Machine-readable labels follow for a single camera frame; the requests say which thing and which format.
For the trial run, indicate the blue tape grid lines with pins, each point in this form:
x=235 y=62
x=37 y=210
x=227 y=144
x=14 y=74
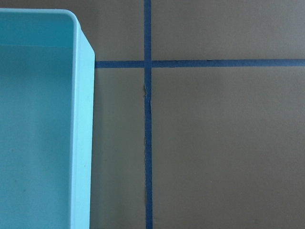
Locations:
x=148 y=64

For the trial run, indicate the light blue plastic bin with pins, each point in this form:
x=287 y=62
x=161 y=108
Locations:
x=46 y=115

